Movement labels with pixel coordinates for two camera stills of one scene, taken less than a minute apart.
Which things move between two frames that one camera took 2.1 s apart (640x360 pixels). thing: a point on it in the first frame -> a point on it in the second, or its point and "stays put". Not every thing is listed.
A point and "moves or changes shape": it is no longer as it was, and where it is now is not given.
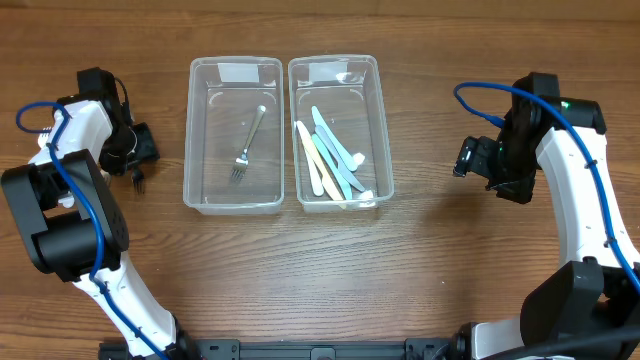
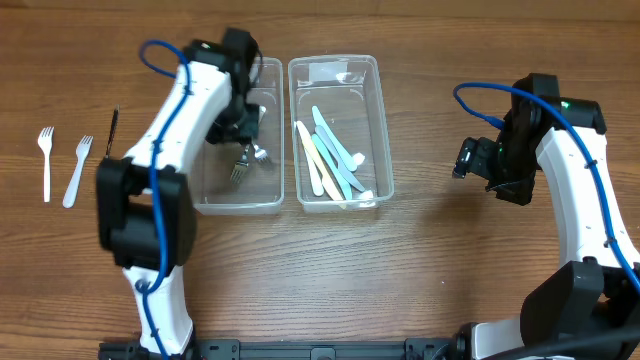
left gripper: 143,145 -> 245,128
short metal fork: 138,179 moves or changes shape
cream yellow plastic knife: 329,181 stays put
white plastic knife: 344,165 stays put
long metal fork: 242,163 stays put
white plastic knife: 311,166 stays put
